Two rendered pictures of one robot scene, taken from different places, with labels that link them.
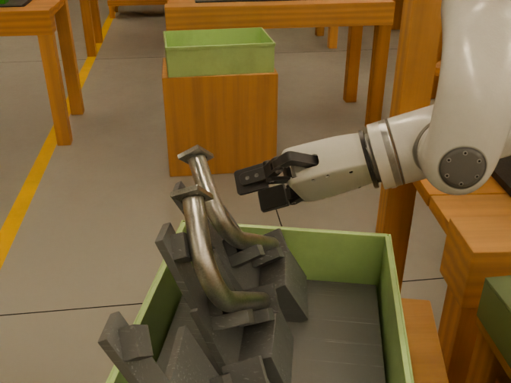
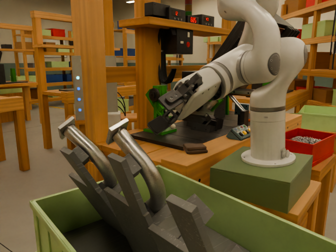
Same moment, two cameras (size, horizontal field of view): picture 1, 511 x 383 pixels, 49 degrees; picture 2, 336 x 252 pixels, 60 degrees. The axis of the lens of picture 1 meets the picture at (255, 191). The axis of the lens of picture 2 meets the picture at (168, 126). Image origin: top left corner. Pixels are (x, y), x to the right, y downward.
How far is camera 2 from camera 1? 53 cm
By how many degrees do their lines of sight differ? 46
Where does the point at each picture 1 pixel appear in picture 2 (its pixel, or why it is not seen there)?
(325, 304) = not seen: hidden behind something
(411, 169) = (236, 81)
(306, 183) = (198, 96)
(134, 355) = (210, 214)
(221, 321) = (155, 219)
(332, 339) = (170, 228)
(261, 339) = not seen: hidden behind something
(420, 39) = (98, 84)
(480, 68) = (269, 18)
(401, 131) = (227, 63)
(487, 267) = (192, 172)
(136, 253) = not seen: outside the picture
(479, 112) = (276, 36)
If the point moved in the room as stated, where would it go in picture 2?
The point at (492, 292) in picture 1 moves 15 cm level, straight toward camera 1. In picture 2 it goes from (218, 171) to (241, 188)
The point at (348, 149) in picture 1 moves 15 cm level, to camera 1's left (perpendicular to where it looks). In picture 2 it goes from (211, 73) to (161, 76)
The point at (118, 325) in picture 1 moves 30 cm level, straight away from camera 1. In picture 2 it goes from (182, 201) to (16, 165)
